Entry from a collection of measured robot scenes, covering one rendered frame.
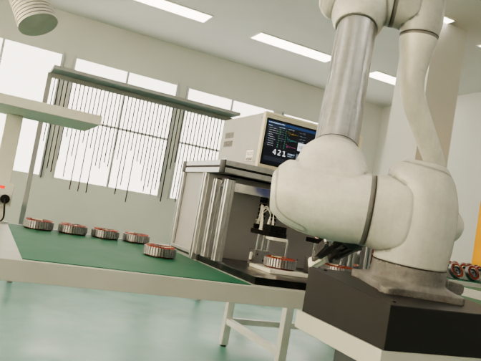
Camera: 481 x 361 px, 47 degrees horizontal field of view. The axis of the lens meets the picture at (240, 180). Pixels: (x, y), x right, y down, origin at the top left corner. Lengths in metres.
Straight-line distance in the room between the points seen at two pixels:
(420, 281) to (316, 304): 0.23
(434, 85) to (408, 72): 4.67
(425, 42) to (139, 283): 0.95
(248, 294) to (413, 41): 0.80
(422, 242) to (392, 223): 0.07
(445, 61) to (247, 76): 3.71
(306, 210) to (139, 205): 7.22
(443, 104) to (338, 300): 5.18
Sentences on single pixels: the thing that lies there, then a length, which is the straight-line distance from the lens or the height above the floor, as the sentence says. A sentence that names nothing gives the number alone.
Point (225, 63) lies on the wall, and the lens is 8.90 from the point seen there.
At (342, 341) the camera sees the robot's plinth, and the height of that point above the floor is 0.73.
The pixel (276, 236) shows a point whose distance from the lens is 1.92.
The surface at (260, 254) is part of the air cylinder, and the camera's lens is 1.98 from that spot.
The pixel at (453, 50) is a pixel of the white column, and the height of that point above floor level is 3.04.
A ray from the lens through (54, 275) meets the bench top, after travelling 1.39.
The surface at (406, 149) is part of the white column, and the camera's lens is 6.05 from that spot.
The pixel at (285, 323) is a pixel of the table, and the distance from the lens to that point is 3.29.
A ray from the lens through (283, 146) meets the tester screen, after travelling 2.01.
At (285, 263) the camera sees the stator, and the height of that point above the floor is 0.81.
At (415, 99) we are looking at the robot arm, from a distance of 1.50.
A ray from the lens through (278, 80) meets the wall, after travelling 9.27.
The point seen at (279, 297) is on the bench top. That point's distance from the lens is 1.60.
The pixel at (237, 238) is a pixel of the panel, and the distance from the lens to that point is 2.08.
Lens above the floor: 0.94
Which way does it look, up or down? 3 degrees up
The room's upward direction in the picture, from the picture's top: 10 degrees clockwise
